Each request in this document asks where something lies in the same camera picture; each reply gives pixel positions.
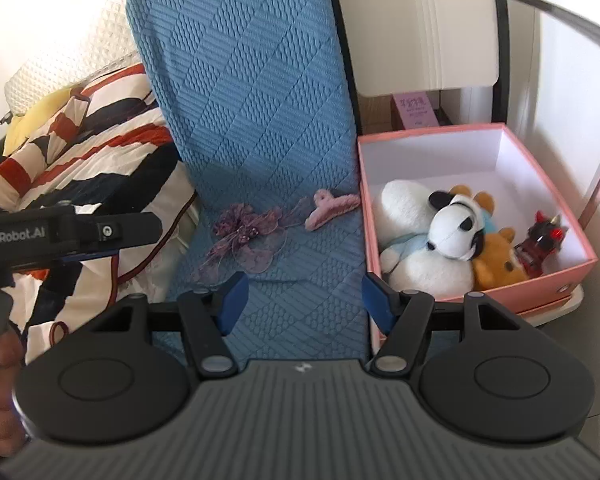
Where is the black and white plush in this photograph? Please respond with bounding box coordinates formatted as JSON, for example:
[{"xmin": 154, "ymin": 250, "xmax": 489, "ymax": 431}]
[{"xmin": 426, "ymin": 190, "xmax": 487, "ymax": 262}]

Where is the blue textured seat cushion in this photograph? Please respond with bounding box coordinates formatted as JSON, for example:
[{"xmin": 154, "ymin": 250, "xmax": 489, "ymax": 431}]
[{"xmin": 125, "ymin": 0, "xmax": 376, "ymax": 362}]

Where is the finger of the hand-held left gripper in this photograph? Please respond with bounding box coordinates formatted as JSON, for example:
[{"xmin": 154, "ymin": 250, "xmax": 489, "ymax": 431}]
[{"xmin": 75, "ymin": 211, "xmax": 164, "ymax": 262}]

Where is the white waffle pillow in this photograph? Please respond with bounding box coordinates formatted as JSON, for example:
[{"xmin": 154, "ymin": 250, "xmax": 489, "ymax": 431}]
[{"xmin": 4, "ymin": 0, "xmax": 147, "ymax": 111}]

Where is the pink fuzzy hair claw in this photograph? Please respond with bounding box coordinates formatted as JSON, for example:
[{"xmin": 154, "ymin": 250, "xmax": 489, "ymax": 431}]
[{"xmin": 305, "ymin": 189, "xmax": 362, "ymax": 232}]

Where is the striped red navy white blanket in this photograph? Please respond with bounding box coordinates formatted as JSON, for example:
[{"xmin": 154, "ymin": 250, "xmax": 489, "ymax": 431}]
[{"xmin": 0, "ymin": 62, "xmax": 202, "ymax": 367}]

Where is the yellow pillow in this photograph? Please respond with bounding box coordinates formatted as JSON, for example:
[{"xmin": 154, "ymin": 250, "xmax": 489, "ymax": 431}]
[{"xmin": 2, "ymin": 87, "xmax": 77, "ymax": 149}]

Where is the brown bear plush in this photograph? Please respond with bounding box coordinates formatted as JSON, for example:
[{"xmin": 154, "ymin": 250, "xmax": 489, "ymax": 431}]
[{"xmin": 450, "ymin": 185, "xmax": 529, "ymax": 292}]

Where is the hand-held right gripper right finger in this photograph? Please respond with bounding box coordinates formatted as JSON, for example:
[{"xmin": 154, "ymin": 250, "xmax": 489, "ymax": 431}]
[{"xmin": 361, "ymin": 272, "xmax": 523, "ymax": 378}]

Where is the red and black devil toy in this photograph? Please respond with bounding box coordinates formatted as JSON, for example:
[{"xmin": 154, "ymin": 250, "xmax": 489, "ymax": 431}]
[{"xmin": 512, "ymin": 211, "xmax": 569, "ymax": 279}]

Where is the person's left hand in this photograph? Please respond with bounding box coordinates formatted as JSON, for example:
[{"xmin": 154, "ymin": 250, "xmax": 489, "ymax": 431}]
[{"xmin": 0, "ymin": 330, "xmax": 32, "ymax": 458}]

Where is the white chair with black frame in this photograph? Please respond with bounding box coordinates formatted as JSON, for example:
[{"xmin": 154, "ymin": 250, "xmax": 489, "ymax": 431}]
[{"xmin": 322, "ymin": 0, "xmax": 600, "ymax": 332}]

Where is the white and light blue plush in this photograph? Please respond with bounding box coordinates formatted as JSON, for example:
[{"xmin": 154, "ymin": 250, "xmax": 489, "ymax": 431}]
[{"xmin": 372, "ymin": 180, "xmax": 476, "ymax": 304}]

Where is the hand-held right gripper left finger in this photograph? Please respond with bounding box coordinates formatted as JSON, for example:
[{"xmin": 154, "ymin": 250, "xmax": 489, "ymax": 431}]
[{"xmin": 82, "ymin": 271, "xmax": 250, "ymax": 380}]

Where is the pink cardboard box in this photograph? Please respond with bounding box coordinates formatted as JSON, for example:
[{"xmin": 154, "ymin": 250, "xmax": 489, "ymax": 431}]
[{"xmin": 356, "ymin": 122, "xmax": 599, "ymax": 354}]

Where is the purple ribbon bow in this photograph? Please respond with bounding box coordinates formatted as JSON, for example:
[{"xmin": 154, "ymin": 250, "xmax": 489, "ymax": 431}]
[{"xmin": 192, "ymin": 202, "xmax": 311, "ymax": 284}]

